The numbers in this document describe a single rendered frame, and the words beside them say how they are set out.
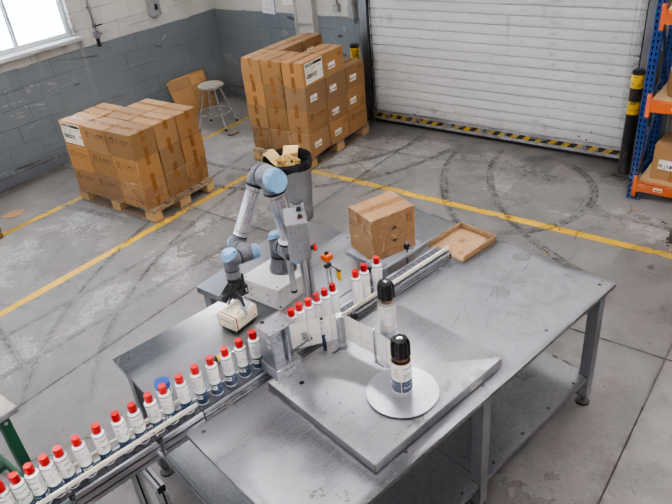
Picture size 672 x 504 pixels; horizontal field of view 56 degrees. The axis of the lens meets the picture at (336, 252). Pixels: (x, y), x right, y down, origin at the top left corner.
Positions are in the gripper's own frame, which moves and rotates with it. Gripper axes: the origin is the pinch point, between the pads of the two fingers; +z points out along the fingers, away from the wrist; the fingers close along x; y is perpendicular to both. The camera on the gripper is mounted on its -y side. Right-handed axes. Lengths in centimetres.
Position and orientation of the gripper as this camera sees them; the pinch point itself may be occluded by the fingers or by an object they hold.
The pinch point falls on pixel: (236, 311)
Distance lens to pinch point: 332.8
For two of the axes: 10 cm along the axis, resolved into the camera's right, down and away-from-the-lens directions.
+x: -7.9, -2.5, 5.5
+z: 0.8, 8.6, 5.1
